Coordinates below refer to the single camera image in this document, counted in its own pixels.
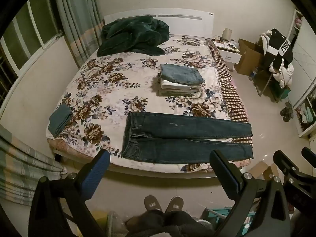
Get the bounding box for dark blue jeans pants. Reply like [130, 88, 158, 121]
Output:
[121, 112, 254, 165]

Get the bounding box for person's grey slipper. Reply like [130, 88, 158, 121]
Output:
[144, 195, 162, 213]
[165, 196, 184, 214]

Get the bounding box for white framed window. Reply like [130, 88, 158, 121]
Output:
[0, 0, 64, 80]

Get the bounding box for folded white pants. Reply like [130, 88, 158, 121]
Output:
[161, 78, 198, 90]

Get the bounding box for person's right grey slipper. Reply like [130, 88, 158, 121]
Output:
[165, 196, 184, 214]

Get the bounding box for dark green fleece blanket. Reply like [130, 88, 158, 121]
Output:
[96, 15, 170, 57]

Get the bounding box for folded light blue jeans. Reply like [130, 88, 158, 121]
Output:
[160, 64, 204, 85]

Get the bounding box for green striped curtain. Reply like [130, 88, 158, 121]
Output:
[53, 0, 104, 69]
[0, 124, 68, 199]

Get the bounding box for small open cardboard box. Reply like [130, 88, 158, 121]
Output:
[248, 160, 281, 181]

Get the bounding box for floral bed sheet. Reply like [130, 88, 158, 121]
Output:
[47, 36, 248, 174]

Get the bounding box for small folded teal pants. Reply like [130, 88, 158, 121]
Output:
[48, 103, 74, 138]

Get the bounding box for white cylinder lamp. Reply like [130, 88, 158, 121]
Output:
[221, 28, 233, 41]

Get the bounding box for green plastic stool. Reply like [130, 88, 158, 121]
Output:
[269, 79, 292, 103]

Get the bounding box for yellow plastic container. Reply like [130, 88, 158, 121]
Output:
[89, 209, 109, 237]

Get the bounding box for teal plastic rack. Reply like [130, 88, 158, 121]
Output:
[204, 206, 255, 237]

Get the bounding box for black and white jacket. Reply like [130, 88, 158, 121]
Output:
[265, 29, 294, 72]

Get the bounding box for folded beige pants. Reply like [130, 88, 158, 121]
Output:
[158, 87, 203, 98]

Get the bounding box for pair of dark slippers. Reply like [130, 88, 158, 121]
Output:
[279, 101, 294, 122]

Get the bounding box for clear plastic bag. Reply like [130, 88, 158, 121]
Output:
[106, 210, 129, 237]

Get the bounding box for large cardboard box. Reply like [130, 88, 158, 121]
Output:
[234, 39, 264, 76]

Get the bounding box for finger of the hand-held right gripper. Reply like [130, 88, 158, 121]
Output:
[301, 147, 316, 165]
[273, 150, 301, 186]

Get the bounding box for brown checkered mattress pad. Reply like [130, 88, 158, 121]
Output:
[209, 39, 254, 146]

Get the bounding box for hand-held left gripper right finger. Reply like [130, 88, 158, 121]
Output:
[209, 150, 291, 237]

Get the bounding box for white bed headboard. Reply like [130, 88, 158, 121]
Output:
[103, 8, 214, 39]

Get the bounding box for metal frame chair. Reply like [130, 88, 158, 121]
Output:
[254, 62, 280, 97]

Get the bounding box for white wardrobe shelves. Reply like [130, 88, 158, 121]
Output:
[287, 8, 316, 138]

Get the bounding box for person's left grey slipper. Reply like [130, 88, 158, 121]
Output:
[144, 195, 162, 213]

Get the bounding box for white nightstand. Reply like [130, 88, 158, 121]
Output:
[213, 38, 242, 71]

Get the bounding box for person's dark trouser legs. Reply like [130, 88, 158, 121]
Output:
[124, 209, 216, 237]

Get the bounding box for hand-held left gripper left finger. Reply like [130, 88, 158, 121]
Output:
[28, 149, 111, 237]

